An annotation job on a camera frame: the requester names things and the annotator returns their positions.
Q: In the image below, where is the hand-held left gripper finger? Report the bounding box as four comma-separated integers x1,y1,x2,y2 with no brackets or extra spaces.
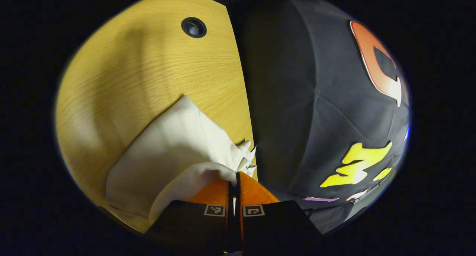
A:
147,179,237,253
235,171,323,254

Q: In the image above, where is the black backdrop cloth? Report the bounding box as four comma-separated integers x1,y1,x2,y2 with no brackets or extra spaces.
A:
227,0,411,235

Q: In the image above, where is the cream white sweater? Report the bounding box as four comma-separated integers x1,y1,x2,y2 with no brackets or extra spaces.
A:
105,95,258,234

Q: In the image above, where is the black table grommet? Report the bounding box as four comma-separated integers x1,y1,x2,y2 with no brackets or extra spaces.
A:
181,17,208,39

